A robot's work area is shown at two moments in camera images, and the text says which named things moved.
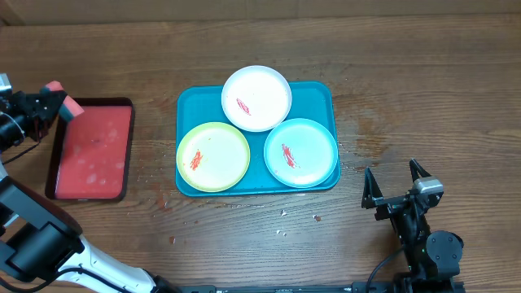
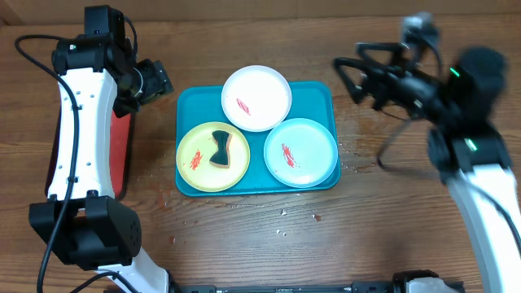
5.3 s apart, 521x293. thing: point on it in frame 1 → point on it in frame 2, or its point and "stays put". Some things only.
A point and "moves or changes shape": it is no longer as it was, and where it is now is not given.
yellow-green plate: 213,156 stays put
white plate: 256,98 stays put
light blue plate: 300,153 stays put
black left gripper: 38,115 → 161,83
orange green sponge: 70,109 moves or changes shape
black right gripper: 388,204 → 352,67
